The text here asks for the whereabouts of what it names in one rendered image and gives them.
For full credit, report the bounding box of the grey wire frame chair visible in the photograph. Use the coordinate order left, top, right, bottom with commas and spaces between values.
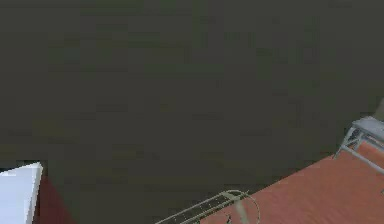
155, 189, 261, 224

